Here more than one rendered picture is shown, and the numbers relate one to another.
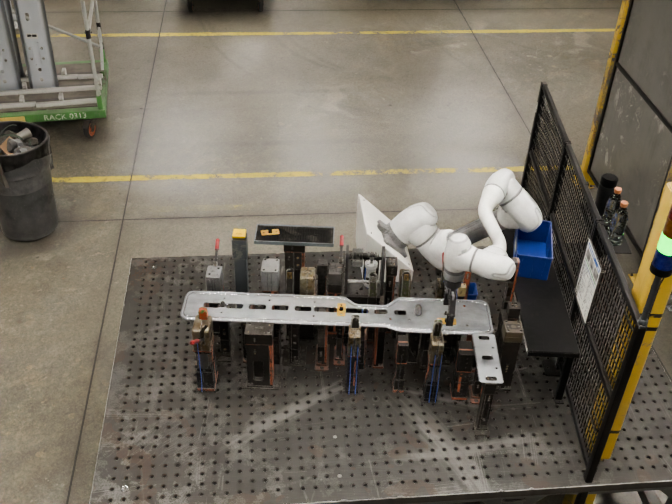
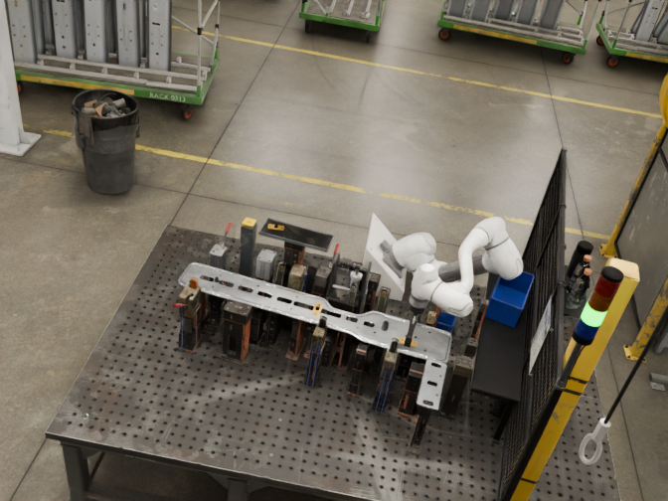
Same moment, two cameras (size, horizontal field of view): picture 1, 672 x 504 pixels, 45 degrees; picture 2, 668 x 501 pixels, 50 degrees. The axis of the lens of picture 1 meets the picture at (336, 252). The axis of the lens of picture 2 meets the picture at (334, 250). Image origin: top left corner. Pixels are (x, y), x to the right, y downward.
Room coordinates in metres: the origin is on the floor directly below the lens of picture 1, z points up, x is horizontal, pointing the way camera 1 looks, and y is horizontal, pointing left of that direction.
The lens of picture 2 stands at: (0.12, -0.49, 3.38)
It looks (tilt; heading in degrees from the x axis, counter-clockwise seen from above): 37 degrees down; 9
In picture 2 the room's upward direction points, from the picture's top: 9 degrees clockwise
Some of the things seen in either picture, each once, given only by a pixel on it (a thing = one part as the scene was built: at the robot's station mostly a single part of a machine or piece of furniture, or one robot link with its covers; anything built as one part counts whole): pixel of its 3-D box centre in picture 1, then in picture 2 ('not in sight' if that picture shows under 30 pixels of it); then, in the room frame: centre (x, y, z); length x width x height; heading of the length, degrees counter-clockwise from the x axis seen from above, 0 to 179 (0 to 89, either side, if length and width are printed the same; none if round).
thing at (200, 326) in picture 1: (205, 353); (190, 319); (2.53, 0.55, 0.88); 0.15 x 0.11 x 0.36; 0
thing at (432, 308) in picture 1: (336, 311); (312, 309); (2.70, -0.01, 1.00); 1.38 x 0.22 x 0.02; 90
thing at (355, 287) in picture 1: (363, 290); (345, 297); (2.92, -0.13, 0.94); 0.18 x 0.13 x 0.49; 90
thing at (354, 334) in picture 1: (353, 358); (316, 355); (2.54, -0.09, 0.87); 0.12 x 0.09 x 0.35; 0
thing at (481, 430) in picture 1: (485, 403); (420, 424); (2.33, -0.65, 0.84); 0.11 x 0.06 x 0.29; 0
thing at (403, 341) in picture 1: (401, 364); (358, 371); (2.54, -0.31, 0.84); 0.11 x 0.08 x 0.29; 0
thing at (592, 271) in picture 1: (589, 281); (542, 336); (2.61, -1.05, 1.30); 0.23 x 0.02 x 0.31; 0
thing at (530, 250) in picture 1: (532, 248); (509, 295); (3.10, -0.93, 1.10); 0.30 x 0.17 x 0.13; 171
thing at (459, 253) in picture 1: (460, 252); (426, 281); (2.65, -0.51, 1.39); 0.13 x 0.11 x 0.16; 64
